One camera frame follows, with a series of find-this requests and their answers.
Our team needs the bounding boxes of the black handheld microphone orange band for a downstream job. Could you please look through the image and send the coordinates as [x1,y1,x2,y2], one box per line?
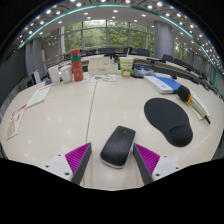
[176,84,212,125]

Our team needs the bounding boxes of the blue and white book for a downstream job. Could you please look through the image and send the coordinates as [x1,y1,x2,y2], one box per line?
[143,75,183,95]

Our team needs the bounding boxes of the colourful printed leaflet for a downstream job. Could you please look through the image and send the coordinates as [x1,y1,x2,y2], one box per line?
[81,73,118,84]

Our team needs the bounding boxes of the group of ceiling lights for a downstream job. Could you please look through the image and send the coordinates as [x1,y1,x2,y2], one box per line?
[19,0,224,69]

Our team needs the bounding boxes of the red and white leaflet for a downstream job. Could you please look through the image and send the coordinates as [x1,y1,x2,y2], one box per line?
[6,103,28,140]

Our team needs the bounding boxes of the white lidded cup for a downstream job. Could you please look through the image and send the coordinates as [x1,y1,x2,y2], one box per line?
[59,64,74,84]

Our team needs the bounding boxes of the white floor appliance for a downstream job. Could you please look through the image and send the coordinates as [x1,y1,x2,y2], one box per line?
[31,69,42,85]

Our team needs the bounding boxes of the red bottle with green band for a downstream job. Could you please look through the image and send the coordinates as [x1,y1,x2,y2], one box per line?
[69,48,85,83]

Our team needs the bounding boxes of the black mouse pad with wrist rest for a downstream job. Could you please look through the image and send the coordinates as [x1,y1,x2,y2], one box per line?
[143,97,194,148]

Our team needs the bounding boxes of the white cardboard box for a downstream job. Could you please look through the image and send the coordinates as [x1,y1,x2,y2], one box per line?
[87,57,119,76]

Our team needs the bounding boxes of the white jug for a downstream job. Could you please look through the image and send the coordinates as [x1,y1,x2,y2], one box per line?
[48,65,61,85]

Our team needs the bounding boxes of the black computer mouse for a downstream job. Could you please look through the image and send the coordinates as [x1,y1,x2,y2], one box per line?
[99,125,137,169]

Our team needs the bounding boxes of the paper cup with straw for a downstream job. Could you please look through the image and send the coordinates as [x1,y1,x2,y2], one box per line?
[118,56,135,79]

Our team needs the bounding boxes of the grey conference microphone unit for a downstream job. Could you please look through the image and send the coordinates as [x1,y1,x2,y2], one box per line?
[130,65,156,79]

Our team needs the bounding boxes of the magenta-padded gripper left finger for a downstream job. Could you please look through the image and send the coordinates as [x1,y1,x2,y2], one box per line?
[43,142,93,186]

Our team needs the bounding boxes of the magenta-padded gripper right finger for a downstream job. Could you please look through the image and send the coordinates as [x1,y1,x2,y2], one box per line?
[132,142,183,186]

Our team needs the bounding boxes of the group of dark office chairs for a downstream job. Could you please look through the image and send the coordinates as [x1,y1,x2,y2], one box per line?
[63,46,222,98]

